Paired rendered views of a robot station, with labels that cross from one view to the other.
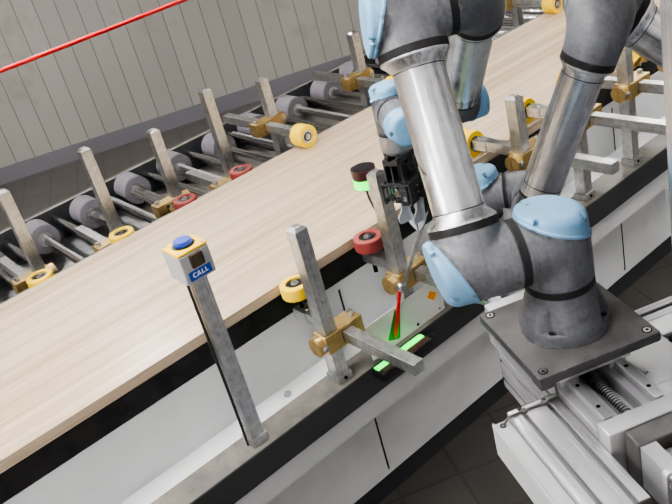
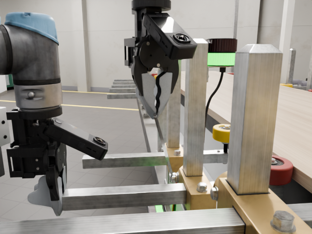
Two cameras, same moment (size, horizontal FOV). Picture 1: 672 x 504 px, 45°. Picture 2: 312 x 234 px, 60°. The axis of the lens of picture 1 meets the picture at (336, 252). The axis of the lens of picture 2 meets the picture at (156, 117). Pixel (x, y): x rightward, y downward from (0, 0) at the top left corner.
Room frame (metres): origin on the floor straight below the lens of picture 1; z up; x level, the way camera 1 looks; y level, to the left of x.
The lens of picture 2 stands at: (1.93, -0.65, 1.12)
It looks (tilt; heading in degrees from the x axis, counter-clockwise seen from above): 14 degrees down; 117
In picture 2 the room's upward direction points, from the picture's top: straight up
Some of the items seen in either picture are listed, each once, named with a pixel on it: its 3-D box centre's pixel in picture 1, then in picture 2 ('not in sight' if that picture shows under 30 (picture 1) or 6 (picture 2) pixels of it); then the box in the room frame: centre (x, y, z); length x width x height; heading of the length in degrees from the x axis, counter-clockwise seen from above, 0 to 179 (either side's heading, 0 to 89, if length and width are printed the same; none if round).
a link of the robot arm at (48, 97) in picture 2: not in sight; (38, 96); (1.54, -0.33, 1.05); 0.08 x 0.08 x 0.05
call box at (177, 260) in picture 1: (189, 260); not in sight; (1.48, 0.29, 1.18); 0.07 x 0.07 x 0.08; 33
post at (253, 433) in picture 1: (226, 362); (162, 102); (1.48, 0.29, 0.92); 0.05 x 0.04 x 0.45; 123
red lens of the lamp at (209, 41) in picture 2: (363, 171); (221, 45); (1.80, -0.11, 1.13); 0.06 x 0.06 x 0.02
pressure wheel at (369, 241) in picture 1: (371, 253); (269, 185); (1.91, -0.09, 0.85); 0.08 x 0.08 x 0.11
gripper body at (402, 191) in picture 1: (402, 175); (149, 37); (1.68, -0.19, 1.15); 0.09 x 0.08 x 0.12; 143
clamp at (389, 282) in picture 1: (406, 273); (196, 188); (1.77, -0.16, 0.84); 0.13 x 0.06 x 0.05; 123
